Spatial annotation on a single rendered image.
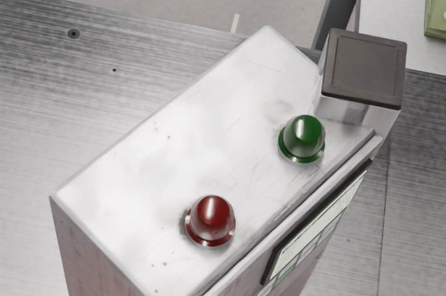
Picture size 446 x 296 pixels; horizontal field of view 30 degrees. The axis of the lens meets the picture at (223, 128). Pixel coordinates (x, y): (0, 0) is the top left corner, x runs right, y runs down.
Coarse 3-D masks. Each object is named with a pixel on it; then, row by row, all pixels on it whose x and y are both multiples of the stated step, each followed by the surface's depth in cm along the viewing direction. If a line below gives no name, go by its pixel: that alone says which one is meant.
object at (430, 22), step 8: (432, 0) 133; (440, 0) 129; (432, 8) 130; (440, 8) 129; (432, 16) 130; (440, 16) 130; (424, 24) 133; (432, 24) 130; (440, 24) 130; (424, 32) 132; (432, 32) 132; (440, 32) 132
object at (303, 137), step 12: (300, 120) 44; (312, 120) 44; (288, 132) 44; (300, 132) 44; (312, 132) 44; (324, 132) 44; (288, 144) 44; (300, 144) 44; (312, 144) 44; (324, 144) 45; (288, 156) 45; (300, 156) 44; (312, 156) 45
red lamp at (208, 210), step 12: (204, 204) 41; (216, 204) 41; (228, 204) 41; (192, 216) 41; (204, 216) 41; (216, 216) 41; (228, 216) 41; (192, 228) 42; (204, 228) 41; (216, 228) 41; (228, 228) 41; (192, 240) 42; (204, 240) 42; (216, 240) 42; (228, 240) 42
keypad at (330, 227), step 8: (344, 208) 54; (336, 216) 54; (328, 224) 53; (336, 224) 56; (320, 232) 53; (328, 232) 56; (312, 240) 53; (320, 240) 56; (304, 248) 52; (312, 248) 55; (296, 256) 52; (304, 256) 55; (288, 264) 52; (296, 264) 55; (280, 272) 52; (288, 272) 55; (272, 280) 52; (280, 280) 54; (264, 288) 51; (272, 288) 54
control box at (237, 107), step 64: (256, 64) 48; (192, 128) 46; (256, 128) 46; (64, 192) 43; (128, 192) 43; (192, 192) 44; (256, 192) 44; (320, 192) 45; (64, 256) 49; (128, 256) 42; (192, 256) 42; (256, 256) 43; (320, 256) 61
